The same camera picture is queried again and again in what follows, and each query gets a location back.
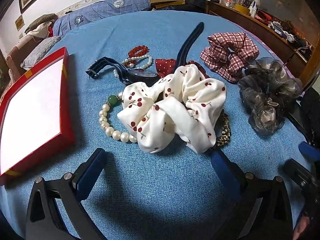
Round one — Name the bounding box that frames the grey organza scrunchie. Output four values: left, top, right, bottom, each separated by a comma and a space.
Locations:
237, 57, 303, 137

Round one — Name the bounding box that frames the red bead bracelet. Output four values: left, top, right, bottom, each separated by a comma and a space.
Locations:
128, 45, 148, 58

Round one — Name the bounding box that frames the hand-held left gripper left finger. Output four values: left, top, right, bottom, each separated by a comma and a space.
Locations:
25, 148, 108, 240

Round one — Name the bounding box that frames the chrome metal tube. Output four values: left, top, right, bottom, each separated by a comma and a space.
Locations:
285, 45, 314, 65

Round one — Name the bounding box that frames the red polka dot scrunchie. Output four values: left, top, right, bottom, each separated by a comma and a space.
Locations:
155, 58, 210, 79

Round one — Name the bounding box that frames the red box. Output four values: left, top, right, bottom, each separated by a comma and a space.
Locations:
0, 46, 76, 187

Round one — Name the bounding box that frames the white cherry print scrunchie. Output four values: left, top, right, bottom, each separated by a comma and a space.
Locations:
117, 64, 227, 154

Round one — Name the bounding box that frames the wooden cabinet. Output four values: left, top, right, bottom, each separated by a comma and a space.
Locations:
200, 0, 320, 85

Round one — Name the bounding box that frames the grey pillow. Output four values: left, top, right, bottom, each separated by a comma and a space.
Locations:
20, 35, 62, 68

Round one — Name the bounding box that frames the blue checked pillow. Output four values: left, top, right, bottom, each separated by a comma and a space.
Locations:
52, 0, 152, 37

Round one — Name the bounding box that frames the dark cloth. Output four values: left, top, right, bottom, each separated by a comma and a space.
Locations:
150, 2, 205, 13

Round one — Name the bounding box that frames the pile of grey white clothes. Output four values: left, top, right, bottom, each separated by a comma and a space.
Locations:
24, 13, 58, 39

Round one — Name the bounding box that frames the watch with navy striped strap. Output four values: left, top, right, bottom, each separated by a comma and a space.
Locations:
85, 22, 205, 85

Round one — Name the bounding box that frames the red plaid scrunchie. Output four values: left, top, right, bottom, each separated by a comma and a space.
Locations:
200, 32, 259, 83

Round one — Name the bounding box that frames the small pearl bracelet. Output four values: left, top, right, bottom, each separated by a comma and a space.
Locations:
114, 55, 153, 78

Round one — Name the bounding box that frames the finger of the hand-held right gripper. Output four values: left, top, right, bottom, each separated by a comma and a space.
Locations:
299, 141, 320, 165
284, 159, 317, 191

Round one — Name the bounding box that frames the brown headboard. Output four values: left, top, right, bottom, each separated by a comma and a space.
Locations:
6, 34, 35, 80

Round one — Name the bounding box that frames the small gold wall frame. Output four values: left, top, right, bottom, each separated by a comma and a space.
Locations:
14, 16, 24, 32

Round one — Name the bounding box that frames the pearl bracelet with green bead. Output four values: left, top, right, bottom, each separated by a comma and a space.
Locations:
99, 91, 138, 143

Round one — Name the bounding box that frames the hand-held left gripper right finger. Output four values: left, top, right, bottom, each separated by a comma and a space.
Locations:
210, 149, 294, 240

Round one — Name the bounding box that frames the leopard print hair tie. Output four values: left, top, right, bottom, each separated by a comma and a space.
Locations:
214, 112, 232, 148

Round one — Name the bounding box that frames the dark object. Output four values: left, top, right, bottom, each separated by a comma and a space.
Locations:
287, 87, 320, 143

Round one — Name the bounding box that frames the person's right hand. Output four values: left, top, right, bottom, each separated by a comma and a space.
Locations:
292, 213, 313, 240

